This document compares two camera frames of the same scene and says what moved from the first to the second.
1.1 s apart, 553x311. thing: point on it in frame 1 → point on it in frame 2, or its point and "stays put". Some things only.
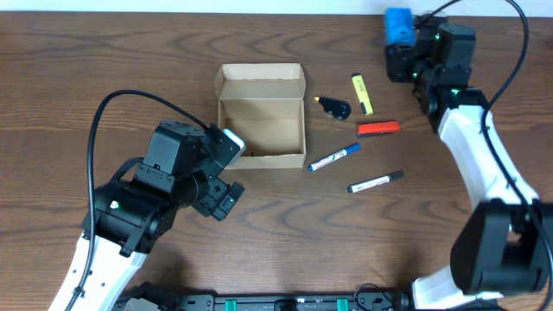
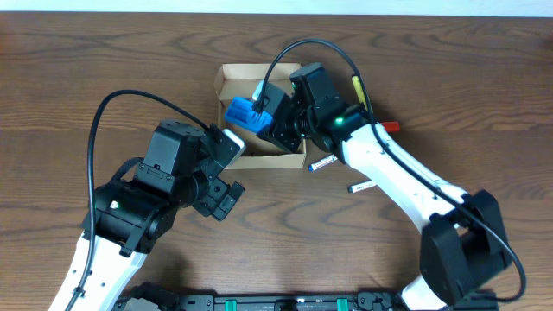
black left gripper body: [220, 197] stays put
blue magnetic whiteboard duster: [400, 26] → [243, 111]
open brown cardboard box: [263, 104] stays put
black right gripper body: [398, 59] → [282, 135]
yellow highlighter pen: [362, 93] stays put
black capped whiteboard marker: [367, 184] stays put
